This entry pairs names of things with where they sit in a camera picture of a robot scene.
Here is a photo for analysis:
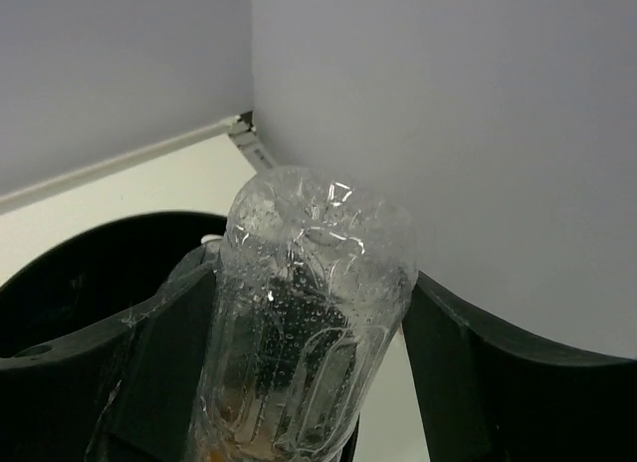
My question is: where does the black cylindrical bin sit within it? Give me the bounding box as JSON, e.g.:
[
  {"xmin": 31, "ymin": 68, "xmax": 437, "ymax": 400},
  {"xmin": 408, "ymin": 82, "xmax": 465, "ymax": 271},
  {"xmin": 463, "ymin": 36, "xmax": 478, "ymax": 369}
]
[{"xmin": 1, "ymin": 211, "xmax": 227, "ymax": 358}]

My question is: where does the white-capped clear bottle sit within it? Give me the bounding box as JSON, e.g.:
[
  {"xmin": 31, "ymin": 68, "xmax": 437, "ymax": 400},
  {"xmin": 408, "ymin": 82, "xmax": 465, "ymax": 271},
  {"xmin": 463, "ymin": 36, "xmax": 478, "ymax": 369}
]
[{"xmin": 201, "ymin": 234, "xmax": 223, "ymax": 245}]

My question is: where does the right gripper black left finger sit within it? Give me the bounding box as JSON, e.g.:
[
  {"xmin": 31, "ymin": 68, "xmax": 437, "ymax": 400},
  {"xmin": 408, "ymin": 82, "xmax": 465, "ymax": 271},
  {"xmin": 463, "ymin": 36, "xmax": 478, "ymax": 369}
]
[{"xmin": 1, "ymin": 247, "xmax": 215, "ymax": 461}]

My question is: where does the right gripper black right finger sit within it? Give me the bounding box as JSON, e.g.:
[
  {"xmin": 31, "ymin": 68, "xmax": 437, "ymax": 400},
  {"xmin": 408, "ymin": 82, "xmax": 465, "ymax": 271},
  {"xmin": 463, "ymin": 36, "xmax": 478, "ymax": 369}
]
[{"xmin": 402, "ymin": 274, "xmax": 636, "ymax": 461}]

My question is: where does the large clear unlabelled bottle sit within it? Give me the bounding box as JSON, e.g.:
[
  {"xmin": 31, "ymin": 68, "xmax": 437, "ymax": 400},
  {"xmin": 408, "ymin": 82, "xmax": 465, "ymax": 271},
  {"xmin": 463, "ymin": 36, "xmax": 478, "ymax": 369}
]
[{"xmin": 194, "ymin": 166, "xmax": 417, "ymax": 461}]

